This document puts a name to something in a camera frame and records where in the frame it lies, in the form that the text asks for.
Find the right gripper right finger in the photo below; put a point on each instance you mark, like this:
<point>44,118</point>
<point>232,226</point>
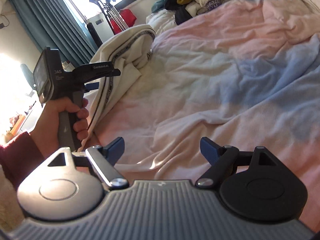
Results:
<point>255,186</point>

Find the white quilted duvet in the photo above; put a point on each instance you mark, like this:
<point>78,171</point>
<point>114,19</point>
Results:
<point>161,21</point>

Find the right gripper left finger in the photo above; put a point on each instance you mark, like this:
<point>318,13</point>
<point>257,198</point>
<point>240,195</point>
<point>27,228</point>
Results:
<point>69,185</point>

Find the black garment in pile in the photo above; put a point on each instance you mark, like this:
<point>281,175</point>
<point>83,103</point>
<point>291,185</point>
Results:
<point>182,15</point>

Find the teal curtain left of window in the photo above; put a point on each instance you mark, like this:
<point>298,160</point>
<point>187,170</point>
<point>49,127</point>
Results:
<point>49,23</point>

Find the cream trousers with black stripe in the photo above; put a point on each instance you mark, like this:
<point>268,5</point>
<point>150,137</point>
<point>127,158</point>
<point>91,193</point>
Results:
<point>120,67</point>

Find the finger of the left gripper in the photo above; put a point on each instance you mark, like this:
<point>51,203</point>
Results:
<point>89,72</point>
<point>91,86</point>

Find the red bag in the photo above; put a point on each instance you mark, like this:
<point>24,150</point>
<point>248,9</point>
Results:
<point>127,16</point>

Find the dark red left sleeve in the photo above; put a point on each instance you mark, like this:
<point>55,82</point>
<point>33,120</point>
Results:
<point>19,158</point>

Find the cream fleece right sleeve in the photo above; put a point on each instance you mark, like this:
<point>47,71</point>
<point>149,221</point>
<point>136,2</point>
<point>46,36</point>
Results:
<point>10,211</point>

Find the person's left hand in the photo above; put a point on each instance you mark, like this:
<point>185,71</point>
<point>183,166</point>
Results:
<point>45,132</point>

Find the black tripod stand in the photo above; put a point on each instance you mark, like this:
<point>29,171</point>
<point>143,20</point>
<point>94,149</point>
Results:
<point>111,13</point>

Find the white appliance by window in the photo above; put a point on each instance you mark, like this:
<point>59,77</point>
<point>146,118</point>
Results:
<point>99,29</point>

